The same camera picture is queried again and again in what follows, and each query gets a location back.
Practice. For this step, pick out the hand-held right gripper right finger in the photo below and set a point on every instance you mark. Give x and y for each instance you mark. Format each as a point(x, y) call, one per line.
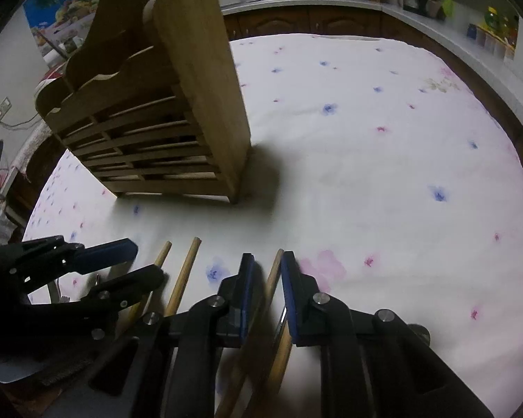
point(289, 296)

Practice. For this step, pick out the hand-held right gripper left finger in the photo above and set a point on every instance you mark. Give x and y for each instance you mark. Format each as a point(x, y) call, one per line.
point(246, 296)

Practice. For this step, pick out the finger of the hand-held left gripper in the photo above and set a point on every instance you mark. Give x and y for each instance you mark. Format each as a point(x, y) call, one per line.
point(107, 253)
point(130, 285)

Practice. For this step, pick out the bamboo chopstick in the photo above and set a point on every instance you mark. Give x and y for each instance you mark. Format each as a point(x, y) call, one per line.
point(161, 257)
point(185, 270)
point(281, 357)
point(272, 278)

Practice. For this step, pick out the wooden utensil holder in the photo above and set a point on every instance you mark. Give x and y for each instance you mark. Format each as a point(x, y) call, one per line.
point(200, 87)

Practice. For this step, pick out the white lace towel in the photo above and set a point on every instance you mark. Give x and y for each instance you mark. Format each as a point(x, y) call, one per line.
point(28, 148)

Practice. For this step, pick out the row of spice jars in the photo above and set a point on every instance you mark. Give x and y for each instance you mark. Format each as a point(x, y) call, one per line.
point(492, 41)

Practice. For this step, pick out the green plastic lid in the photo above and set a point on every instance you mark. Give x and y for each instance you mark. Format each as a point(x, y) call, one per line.
point(448, 8)

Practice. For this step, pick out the green drink bottle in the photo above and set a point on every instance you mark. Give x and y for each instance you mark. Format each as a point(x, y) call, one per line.
point(491, 17)

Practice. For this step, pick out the fruit and palm wall poster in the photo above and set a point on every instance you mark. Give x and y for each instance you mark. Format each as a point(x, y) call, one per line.
point(56, 6)

